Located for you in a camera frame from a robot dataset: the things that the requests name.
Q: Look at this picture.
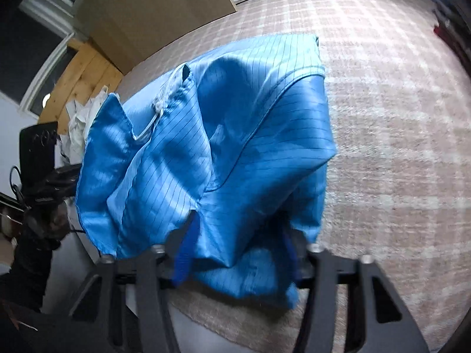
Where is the pine plank board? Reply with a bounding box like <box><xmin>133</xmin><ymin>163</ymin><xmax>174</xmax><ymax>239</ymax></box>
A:
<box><xmin>37</xmin><ymin>39</ymin><xmax>124</xmax><ymax>126</ymax></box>

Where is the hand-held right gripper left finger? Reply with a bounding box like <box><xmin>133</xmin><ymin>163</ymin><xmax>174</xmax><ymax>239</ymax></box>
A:
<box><xmin>69</xmin><ymin>216</ymin><xmax>198</xmax><ymax>353</ymax></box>

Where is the person's left hand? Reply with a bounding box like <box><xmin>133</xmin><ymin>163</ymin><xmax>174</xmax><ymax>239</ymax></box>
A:
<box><xmin>24</xmin><ymin>202</ymin><xmax>70</xmax><ymax>251</ymax></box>

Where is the blue striped garment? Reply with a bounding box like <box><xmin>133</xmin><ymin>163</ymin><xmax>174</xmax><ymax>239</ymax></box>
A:
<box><xmin>74</xmin><ymin>34</ymin><xmax>338</xmax><ymax>311</ymax></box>

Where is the white crumpled cloth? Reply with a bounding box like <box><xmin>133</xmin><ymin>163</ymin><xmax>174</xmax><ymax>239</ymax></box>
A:
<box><xmin>59</xmin><ymin>85</ymin><xmax>111</xmax><ymax>164</ymax></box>

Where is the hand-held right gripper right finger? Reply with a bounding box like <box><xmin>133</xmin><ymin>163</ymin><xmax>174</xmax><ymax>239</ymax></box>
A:
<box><xmin>284</xmin><ymin>232</ymin><xmax>430</xmax><ymax>353</ymax></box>

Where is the light wood panel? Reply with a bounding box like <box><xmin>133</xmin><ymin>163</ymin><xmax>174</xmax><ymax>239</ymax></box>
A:
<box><xmin>72</xmin><ymin>0</ymin><xmax>238</xmax><ymax>76</ymax></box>

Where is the thin black device cable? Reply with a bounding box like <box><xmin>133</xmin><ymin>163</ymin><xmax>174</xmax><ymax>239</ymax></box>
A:
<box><xmin>9</xmin><ymin>165</ymin><xmax>26</xmax><ymax>207</ymax></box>

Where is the white window frame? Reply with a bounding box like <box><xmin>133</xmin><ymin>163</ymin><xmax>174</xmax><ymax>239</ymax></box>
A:
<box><xmin>18</xmin><ymin>0</ymin><xmax>275</xmax><ymax>118</ymax></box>

